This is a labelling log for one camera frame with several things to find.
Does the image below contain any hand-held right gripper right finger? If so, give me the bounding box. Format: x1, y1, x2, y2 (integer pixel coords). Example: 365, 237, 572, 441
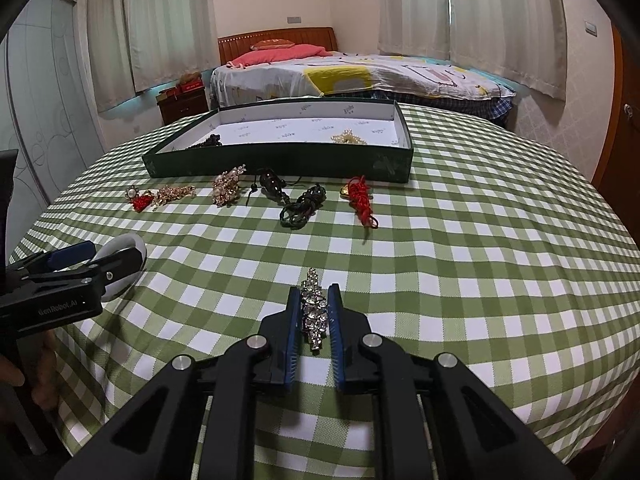
327, 282, 576, 480

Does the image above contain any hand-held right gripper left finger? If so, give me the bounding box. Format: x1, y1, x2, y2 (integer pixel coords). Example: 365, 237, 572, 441
52, 286, 307, 480

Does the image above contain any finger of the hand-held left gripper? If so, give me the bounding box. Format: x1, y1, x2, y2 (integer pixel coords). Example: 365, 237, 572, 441
75, 246, 144, 302
7, 240, 97, 283

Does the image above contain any white jade bangle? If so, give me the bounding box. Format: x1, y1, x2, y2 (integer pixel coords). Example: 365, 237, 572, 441
94, 233, 148, 304

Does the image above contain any silver rhinestone brooch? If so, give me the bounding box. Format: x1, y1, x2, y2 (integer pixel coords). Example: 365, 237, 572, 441
299, 268, 331, 356

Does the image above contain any pearl rhinestone flower brooch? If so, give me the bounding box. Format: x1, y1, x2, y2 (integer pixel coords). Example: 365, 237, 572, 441
211, 162, 247, 207

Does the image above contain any dark green cord bracelet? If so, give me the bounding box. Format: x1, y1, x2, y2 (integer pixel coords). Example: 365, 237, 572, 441
279, 185, 327, 231

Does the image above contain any red knot gold charm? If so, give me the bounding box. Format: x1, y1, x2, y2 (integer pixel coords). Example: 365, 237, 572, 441
341, 175, 379, 228

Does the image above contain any dark bead cord pendant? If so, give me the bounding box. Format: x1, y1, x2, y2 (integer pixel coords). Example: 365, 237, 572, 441
247, 170, 307, 206

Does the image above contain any dark green shallow box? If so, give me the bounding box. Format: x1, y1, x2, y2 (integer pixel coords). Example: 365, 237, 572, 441
141, 100, 415, 183

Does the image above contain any person's left hand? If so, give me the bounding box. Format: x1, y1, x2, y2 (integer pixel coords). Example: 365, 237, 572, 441
0, 327, 57, 408

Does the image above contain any green checkered tablecloth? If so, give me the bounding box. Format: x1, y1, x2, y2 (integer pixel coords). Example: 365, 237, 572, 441
10, 102, 640, 466

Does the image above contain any frosted glass wardrobe door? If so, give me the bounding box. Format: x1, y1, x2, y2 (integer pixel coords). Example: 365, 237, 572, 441
0, 0, 106, 206

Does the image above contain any dark wooden nightstand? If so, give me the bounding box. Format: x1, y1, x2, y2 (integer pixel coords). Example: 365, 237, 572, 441
156, 87, 208, 126

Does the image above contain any cream curtain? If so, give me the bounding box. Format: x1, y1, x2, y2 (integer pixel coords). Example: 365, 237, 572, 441
87, 0, 133, 113
445, 0, 568, 101
377, 0, 453, 61
122, 0, 218, 93

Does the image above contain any orange pillow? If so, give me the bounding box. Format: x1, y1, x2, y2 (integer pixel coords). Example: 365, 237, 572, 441
250, 37, 293, 52

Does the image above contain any pink pillow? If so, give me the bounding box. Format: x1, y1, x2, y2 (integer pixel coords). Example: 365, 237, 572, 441
226, 44, 335, 68

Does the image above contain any blue plaid bed sheet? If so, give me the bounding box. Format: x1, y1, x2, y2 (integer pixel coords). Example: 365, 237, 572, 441
325, 89, 516, 128

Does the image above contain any bed with patterned bedspread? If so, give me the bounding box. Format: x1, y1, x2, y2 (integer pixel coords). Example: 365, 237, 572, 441
210, 52, 518, 111

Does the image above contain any wooden headboard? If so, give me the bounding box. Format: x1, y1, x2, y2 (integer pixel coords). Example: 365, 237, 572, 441
217, 26, 337, 66

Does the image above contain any wooden door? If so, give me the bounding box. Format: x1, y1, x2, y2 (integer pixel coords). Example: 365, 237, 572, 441
590, 25, 640, 206

